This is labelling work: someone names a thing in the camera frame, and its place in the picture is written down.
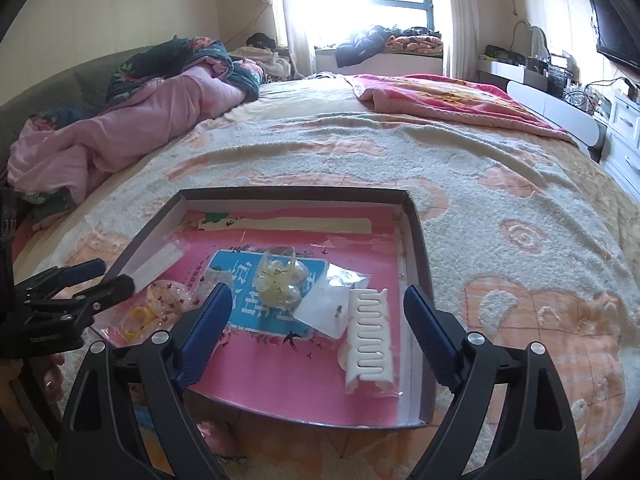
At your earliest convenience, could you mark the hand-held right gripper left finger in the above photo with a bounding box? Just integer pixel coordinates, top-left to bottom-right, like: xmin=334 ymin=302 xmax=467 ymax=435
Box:
xmin=57 ymin=282 xmax=233 ymax=480

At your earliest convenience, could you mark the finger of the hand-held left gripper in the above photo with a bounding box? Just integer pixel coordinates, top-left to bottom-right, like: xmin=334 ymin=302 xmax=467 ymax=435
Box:
xmin=22 ymin=275 xmax=136 ymax=330
xmin=14 ymin=258 xmax=107 ymax=302

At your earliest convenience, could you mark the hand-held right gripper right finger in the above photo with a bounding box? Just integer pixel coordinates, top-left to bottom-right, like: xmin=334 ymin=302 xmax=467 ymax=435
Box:
xmin=403 ymin=284 xmax=581 ymax=480

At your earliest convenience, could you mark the clear plastic sleeve white strip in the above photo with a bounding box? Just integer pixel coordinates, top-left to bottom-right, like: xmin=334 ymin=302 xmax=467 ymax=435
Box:
xmin=84 ymin=214 xmax=187 ymax=292

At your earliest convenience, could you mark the white hair claw clip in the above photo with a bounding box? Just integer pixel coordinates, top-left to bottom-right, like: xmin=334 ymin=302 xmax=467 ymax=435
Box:
xmin=339 ymin=287 xmax=399 ymax=394

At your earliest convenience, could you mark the small clear bag with earring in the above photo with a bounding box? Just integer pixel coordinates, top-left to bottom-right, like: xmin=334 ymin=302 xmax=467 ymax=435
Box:
xmin=291 ymin=264 xmax=374 ymax=342

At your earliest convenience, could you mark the dark shallow box pink lining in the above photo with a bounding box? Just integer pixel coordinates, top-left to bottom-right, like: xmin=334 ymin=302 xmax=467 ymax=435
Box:
xmin=106 ymin=187 xmax=437 ymax=429

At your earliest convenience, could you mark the person's left hand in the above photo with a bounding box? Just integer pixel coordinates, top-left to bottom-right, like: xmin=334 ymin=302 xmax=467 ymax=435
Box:
xmin=0 ymin=352 xmax=67 ymax=431

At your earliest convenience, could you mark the polka dot hair bow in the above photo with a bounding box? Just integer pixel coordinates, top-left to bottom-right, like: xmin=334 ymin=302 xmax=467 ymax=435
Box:
xmin=149 ymin=279 xmax=202 ymax=322

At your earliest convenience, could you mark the yellow hair clip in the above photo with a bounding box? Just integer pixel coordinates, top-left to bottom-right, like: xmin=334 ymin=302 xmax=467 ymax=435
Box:
xmin=119 ymin=304 xmax=157 ymax=342

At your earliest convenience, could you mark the pink quilt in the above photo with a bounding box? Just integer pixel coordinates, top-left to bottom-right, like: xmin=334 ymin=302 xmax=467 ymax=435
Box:
xmin=7 ymin=57 xmax=262 ymax=207

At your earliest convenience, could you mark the grey green headboard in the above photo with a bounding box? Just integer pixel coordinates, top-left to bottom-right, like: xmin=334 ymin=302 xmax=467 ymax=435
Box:
xmin=0 ymin=45 xmax=162 ymax=161

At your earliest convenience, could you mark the dark floral quilt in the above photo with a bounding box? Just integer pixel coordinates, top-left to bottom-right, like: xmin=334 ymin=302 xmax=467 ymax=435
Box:
xmin=106 ymin=36 xmax=262 ymax=107

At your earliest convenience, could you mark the pink red printed blanket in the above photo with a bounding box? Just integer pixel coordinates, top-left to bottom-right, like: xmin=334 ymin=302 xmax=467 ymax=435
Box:
xmin=344 ymin=73 xmax=577 ymax=144

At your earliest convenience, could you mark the white grey desk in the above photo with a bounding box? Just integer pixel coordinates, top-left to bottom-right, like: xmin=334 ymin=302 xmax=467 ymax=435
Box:
xmin=476 ymin=54 xmax=609 ymax=162

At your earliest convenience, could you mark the cream clothes pile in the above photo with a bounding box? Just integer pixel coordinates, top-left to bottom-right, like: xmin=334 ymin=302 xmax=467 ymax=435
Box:
xmin=227 ymin=32 xmax=294 ymax=84

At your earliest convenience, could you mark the white window seat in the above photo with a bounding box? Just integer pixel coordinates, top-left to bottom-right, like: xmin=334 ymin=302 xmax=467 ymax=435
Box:
xmin=313 ymin=45 xmax=446 ymax=82

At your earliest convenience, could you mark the white drawer cabinet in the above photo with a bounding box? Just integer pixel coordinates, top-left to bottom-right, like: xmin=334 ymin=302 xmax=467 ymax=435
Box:
xmin=599 ymin=91 xmax=640 ymax=202

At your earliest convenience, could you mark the orange folded blanket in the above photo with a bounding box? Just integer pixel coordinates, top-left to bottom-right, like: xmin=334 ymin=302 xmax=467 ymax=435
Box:
xmin=384 ymin=30 xmax=445 ymax=54

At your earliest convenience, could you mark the dark puffer jacket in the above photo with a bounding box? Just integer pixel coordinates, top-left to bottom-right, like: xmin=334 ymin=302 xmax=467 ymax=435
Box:
xmin=334 ymin=25 xmax=397 ymax=69

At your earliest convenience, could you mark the round table mirror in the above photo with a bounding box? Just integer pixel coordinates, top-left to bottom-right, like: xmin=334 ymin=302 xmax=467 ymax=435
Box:
xmin=514 ymin=20 xmax=549 ymax=62

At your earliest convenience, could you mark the white sheer curtain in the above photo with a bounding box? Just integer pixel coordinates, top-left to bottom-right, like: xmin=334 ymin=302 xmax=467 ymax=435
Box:
xmin=266 ymin=0 xmax=317 ymax=79
xmin=439 ymin=0 xmax=482 ymax=82

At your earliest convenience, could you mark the pink pompom hair tie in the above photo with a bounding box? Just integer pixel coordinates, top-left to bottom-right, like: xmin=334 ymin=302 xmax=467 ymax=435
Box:
xmin=196 ymin=419 xmax=237 ymax=457

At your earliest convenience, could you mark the black wall television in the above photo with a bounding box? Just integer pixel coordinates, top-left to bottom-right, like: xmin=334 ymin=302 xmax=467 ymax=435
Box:
xmin=588 ymin=0 xmax=640 ymax=69

